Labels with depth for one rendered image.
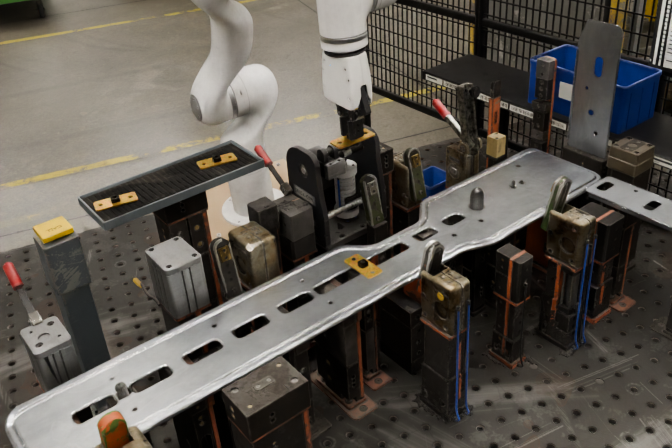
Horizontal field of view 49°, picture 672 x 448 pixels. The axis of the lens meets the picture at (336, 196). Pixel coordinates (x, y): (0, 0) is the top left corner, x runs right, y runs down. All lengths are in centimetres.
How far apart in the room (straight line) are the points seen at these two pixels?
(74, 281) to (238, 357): 39
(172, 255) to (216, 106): 56
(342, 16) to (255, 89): 69
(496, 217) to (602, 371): 41
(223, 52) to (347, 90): 55
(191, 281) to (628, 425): 92
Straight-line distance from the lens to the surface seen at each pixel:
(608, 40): 185
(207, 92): 186
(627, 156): 187
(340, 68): 130
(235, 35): 175
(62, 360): 140
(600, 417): 167
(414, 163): 172
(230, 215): 211
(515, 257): 156
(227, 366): 132
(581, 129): 196
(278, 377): 125
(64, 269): 152
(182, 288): 142
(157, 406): 129
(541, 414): 165
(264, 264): 150
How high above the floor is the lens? 189
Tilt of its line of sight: 31 degrees down
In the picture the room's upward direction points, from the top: 4 degrees counter-clockwise
